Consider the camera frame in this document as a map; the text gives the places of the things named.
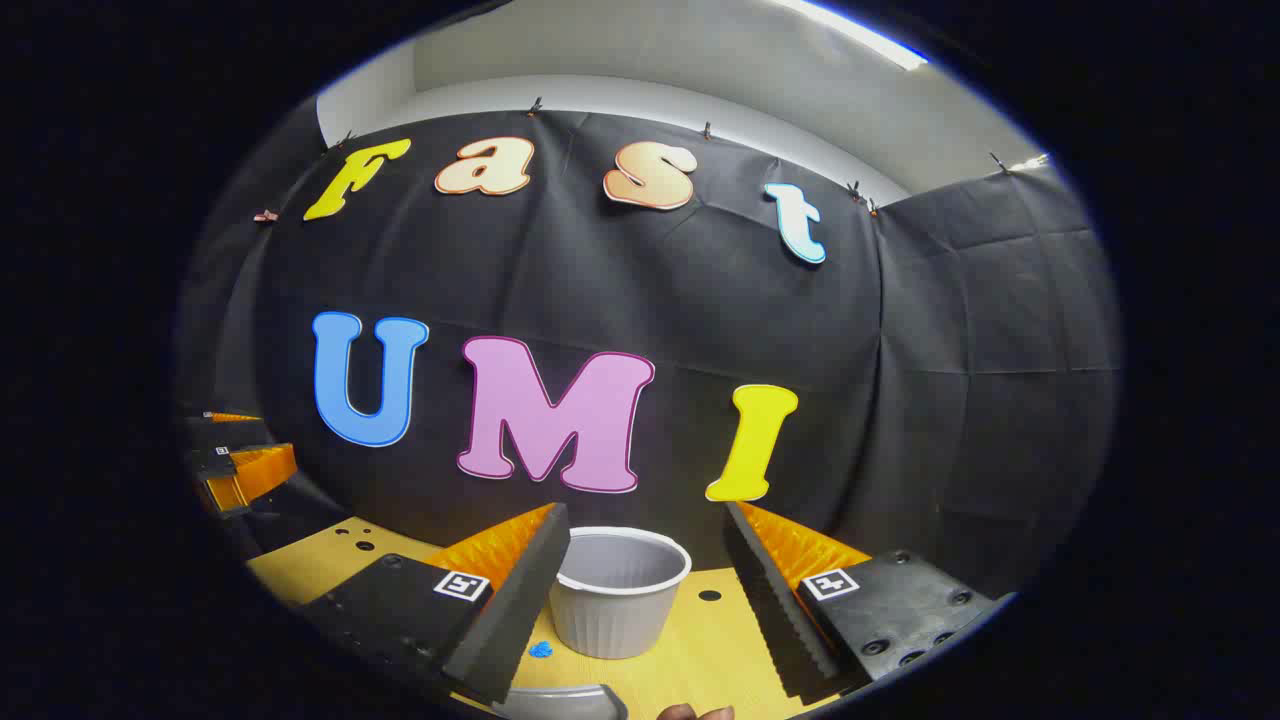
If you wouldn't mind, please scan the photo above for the yellow wooden desktop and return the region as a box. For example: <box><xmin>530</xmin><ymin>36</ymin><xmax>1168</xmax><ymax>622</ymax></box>
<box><xmin>247</xmin><ymin>515</ymin><xmax>811</xmax><ymax>720</ymax></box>

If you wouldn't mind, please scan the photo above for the black backdrop cloth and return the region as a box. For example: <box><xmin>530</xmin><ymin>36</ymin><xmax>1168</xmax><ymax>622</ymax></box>
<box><xmin>175</xmin><ymin>105</ymin><xmax>1121</xmax><ymax>601</ymax></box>

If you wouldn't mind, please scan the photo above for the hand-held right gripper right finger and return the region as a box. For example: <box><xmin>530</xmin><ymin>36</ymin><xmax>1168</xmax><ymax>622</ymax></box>
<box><xmin>722</xmin><ymin>500</ymin><xmax>1003</xmax><ymax>701</ymax></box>

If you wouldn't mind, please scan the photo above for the grey dustpan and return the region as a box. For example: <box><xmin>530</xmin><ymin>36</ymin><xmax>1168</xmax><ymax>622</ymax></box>
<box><xmin>490</xmin><ymin>684</ymin><xmax>629</xmax><ymax>720</ymax></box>

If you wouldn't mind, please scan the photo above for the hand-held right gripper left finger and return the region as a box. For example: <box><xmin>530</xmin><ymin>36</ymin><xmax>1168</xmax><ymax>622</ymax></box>
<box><xmin>298</xmin><ymin>502</ymin><xmax>572</xmax><ymax>706</ymax></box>

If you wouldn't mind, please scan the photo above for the grey ribbed garbage bin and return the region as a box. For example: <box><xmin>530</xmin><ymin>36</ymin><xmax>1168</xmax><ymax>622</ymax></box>
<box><xmin>547</xmin><ymin>526</ymin><xmax>693</xmax><ymax>661</ymax></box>

